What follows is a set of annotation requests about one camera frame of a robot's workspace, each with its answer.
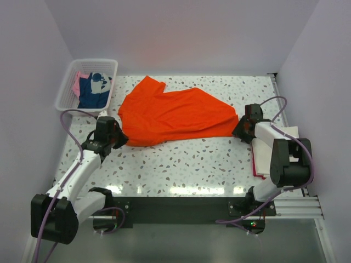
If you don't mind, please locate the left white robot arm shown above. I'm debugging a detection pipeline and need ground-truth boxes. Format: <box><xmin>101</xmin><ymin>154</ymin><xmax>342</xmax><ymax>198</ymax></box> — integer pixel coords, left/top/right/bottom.
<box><xmin>31</xmin><ymin>116</ymin><xmax>128</xmax><ymax>244</ymax></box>

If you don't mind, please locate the orange t shirt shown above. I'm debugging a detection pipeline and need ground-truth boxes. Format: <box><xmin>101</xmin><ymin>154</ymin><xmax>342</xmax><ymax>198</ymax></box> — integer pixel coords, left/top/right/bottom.
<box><xmin>118</xmin><ymin>76</ymin><xmax>239</xmax><ymax>146</ymax></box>

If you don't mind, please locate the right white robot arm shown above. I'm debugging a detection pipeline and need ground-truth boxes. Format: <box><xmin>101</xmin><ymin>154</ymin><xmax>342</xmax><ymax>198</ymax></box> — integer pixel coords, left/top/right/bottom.
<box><xmin>233</xmin><ymin>104</ymin><xmax>314</xmax><ymax>215</ymax></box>

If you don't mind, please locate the pink t shirt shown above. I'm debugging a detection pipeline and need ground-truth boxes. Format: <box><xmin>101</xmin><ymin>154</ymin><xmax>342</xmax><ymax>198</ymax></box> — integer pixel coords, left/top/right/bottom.
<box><xmin>72</xmin><ymin>72</ymin><xmax>81</xmax><ymax>98</ymax></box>

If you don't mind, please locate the aluminium frame rail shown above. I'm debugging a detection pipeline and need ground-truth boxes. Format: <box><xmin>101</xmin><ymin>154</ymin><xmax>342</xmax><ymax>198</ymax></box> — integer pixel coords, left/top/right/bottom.
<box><xmin>274</xmin><ymin>197</ymin><xmax>324</xmax><ymax>219</ymax></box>

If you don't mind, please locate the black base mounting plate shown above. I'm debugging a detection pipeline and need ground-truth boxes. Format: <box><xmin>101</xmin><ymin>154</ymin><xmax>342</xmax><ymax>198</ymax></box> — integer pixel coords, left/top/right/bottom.
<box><xmin>92</xmin><ymin>196</ymin><xmax>277</xmax><ymax>236</ymax></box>

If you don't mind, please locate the navy blue printed t shirt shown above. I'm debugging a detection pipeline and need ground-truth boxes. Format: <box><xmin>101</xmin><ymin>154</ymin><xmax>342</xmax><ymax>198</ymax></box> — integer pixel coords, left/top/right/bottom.
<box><xmin>78</xmin><ymin>72</ymin><xmax>112</xmax><ymax>109</ymax></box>

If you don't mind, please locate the white plastic laundry basket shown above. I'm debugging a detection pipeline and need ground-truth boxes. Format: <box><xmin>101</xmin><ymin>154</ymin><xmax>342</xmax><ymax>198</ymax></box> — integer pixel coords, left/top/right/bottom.
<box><xmin>55</xmin><ymin>59</ymin><xmax>118</xmax><ymax>116</ymax></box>

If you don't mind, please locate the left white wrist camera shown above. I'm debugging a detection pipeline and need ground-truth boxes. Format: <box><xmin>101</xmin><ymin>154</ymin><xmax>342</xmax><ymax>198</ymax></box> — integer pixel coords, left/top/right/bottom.
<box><xmin>97</xmin><ymin>110</ymin><xmax>109</xmax><ymax>118</ymax></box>

